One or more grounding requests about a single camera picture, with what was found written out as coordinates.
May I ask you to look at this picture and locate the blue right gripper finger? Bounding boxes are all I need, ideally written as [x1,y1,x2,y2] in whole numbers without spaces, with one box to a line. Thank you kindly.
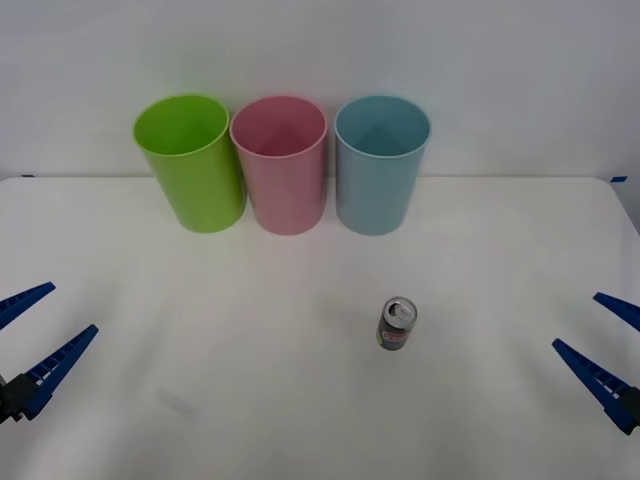
[592,292,640,333]
[551,338,640,438]

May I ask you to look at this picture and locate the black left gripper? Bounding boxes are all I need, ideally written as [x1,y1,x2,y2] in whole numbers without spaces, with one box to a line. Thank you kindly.
[0,281,100,427]

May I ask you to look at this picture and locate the black drink can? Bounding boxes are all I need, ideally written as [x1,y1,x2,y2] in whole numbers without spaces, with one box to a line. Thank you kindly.
[375,296,418,352]

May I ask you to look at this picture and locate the green plastic bin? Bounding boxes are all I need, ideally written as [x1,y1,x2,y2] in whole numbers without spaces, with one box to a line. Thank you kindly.
[132,93,248,234]

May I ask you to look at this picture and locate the pale blue plastic bin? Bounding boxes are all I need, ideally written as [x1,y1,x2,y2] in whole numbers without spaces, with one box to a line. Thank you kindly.
[333,94,432,237]

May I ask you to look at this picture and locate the pink plastic bin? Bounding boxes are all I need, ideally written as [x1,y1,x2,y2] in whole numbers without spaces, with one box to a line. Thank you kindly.
[229,95,330,236]

